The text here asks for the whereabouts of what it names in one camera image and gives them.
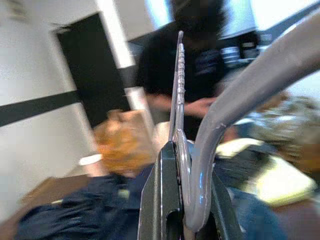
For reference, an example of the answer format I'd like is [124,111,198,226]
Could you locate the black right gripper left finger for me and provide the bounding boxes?
[136,30,185,240]

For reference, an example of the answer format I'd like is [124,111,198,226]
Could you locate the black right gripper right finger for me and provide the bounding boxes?
[176,42,249,240]

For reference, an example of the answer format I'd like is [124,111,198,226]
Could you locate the grey plastic hanger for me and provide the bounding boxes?
[179,9,320,232]

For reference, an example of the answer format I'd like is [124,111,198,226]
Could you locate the navy blue shirt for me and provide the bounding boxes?
[13,172,153,240]

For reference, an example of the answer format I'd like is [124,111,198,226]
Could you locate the blue denim jeans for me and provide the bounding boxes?
[219,186,288,240]

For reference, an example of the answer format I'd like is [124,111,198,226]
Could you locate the brown paper bag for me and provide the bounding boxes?
[93,109,157,177]

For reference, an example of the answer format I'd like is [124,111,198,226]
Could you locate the pale yellow cloth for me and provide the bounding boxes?
[216,138,318,208]

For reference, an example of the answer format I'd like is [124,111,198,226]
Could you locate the person in black shirt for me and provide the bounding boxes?
[134,0,288,141]

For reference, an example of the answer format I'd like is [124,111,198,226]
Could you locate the black door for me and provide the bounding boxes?
[52,12,135,129]

